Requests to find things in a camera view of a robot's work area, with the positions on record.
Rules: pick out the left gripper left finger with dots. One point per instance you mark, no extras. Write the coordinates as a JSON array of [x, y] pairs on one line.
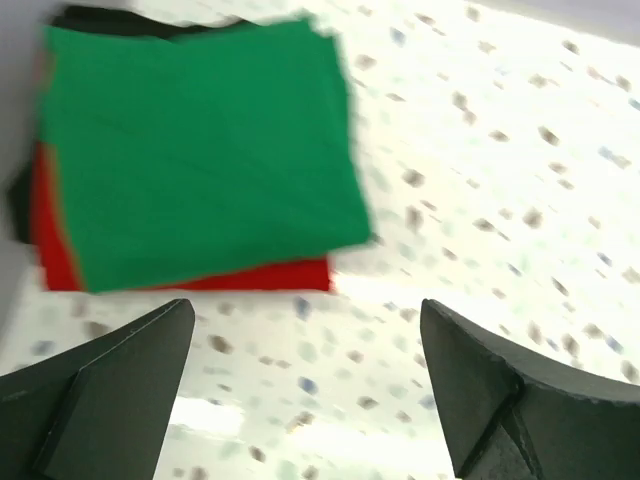
[[99, 410]]

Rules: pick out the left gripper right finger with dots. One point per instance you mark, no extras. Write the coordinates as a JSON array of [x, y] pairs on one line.
[[508, 412]]

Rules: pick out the green t-shirt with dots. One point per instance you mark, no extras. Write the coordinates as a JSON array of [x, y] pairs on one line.
[[202, 154]]

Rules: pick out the red folded t-shirt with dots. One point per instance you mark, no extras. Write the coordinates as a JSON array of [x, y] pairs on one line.
[[61, 272]]

